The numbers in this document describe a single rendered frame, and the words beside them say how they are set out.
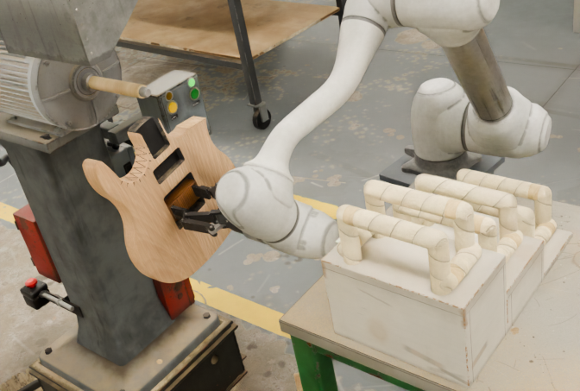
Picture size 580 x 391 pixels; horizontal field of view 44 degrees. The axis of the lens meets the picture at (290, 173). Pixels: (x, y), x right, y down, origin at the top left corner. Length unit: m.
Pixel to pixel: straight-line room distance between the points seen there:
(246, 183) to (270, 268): 1.81
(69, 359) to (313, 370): 1.22
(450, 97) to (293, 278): 1.23
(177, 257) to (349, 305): 0.57
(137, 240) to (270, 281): 1.45
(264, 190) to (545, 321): 0.55
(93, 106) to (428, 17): 0.85
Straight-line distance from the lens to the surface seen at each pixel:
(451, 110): 2.07
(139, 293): 2.35
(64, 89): 1.82
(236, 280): 3.06
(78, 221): 2.12
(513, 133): 1.98
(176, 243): 1.70
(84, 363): 2.47
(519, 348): 1.31
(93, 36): 1.50
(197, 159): 1.70
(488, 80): 1.80
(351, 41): 1.57
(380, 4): 1.58
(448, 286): 1.13
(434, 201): 1.16
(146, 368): 2.37
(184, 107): 2.06
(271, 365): 2.66
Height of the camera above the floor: 1.86
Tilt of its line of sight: 30 degrees down
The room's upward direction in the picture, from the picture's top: 11 degrees counter-clockwise
